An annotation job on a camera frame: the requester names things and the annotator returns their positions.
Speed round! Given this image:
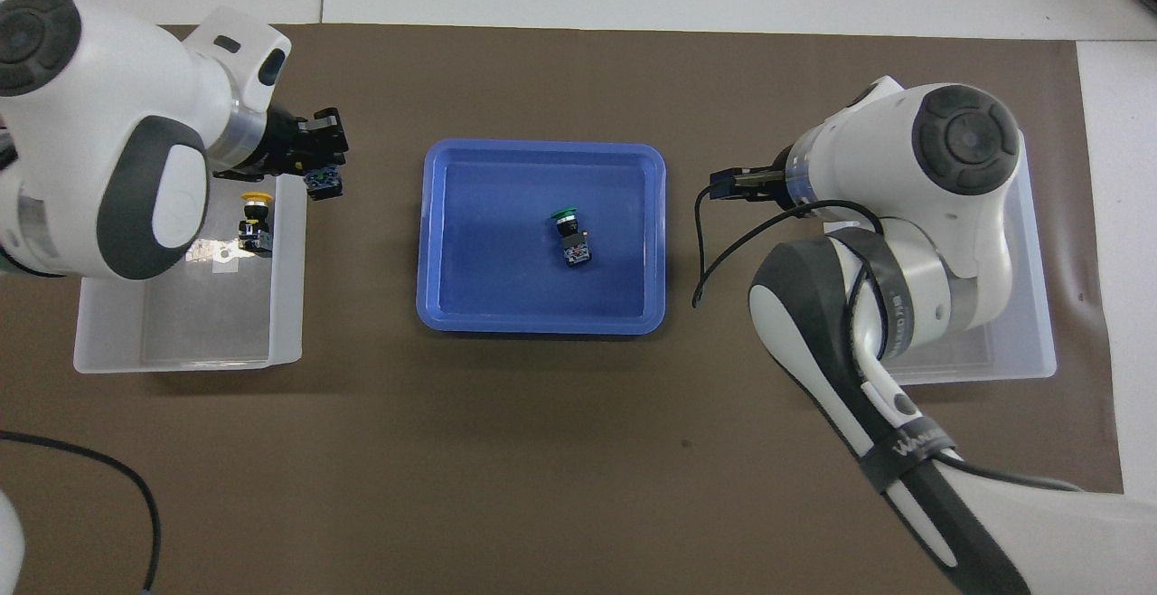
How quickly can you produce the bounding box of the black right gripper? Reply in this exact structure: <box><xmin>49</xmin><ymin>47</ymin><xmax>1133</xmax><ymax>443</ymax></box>
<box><xmin>710</xmin><ymin>161</ymin><xmax>796</xmax><ymax>207</ymax></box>

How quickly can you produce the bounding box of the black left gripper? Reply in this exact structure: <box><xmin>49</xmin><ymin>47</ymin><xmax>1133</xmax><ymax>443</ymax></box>
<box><xmin>260</xmin><ymin>108</ymin><xmax>348</xmax><ymax>175</ymax></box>

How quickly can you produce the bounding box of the yellow push button switch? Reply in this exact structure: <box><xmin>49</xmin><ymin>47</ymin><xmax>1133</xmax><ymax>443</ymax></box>
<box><xmin>237</xmin><ymin>192</ymin><xmax>275</xmax><ymax>259</ymax></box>
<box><xmin>306</xmin><ymin>165</ymin><xmax>345</xmax><ymax>202</ymax></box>

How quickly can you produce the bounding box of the green push button switch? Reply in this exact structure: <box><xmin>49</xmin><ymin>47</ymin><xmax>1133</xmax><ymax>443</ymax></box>
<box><xmin>550</xmin><ymin>205</ymin><xmax>593</xmax><ymax>268</ymax></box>

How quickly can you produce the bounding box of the translucent white plastic box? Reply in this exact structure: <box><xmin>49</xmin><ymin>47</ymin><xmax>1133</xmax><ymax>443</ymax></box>
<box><xmin>818</xmin><ymin>129</ymin><xmax>1058</xmax><ymax>386</ymax></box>
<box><xmin>74</xmin><ymin>175</ymin><xmax>308</xmax><ymax>374</ymax></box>

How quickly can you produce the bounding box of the blue plastic tray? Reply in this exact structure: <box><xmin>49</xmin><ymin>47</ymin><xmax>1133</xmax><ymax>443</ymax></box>
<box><xmin>416</xmin><ymin>139</ymin><xmax>668</xmax><ymax>336</ymax></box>

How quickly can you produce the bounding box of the brown paper table mat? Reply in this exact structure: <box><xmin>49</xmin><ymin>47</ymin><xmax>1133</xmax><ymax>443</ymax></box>
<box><xmin>0</xmin><ymin>24</ymin><xmax>1126</xmax><ymax>595</ymax></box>

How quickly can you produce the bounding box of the black velcro cable strap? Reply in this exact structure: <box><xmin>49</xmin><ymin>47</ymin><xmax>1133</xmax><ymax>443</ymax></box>
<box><xmin>857</xmin><ymin>432</ymin><xmax>957</xmax><ymax>495</ymax></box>

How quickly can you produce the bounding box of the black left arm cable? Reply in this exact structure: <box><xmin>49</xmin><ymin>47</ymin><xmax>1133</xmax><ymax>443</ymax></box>
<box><xmin>0</xmin><ymin>430</ymin><xmax>163</xmax><ymax>595</ymax></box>

